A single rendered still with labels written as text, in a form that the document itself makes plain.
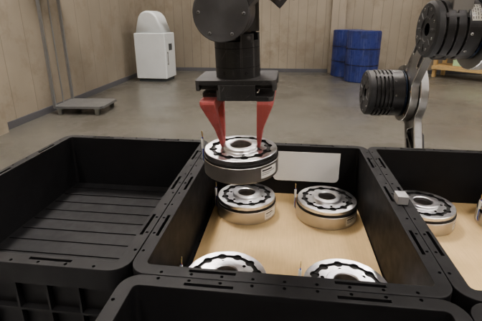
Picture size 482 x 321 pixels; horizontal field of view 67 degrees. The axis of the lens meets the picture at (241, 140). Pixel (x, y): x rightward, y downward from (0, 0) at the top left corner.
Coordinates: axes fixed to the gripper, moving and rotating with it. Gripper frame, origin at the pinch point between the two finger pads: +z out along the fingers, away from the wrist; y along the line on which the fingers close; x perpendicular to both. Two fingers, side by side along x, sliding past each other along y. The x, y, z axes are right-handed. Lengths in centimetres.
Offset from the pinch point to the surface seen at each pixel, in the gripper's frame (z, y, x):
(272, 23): 35, -42, 804
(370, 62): 102, 149, 665
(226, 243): 16.6, -2.7, -1.2
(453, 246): 17.8, 31.6, 2.8
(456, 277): 6.4, 22.4, -17.5
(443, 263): 6.5, 22.0, -15.5
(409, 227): 6.8, 20.6, -9.1
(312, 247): 17.0, 10.3, -0.5
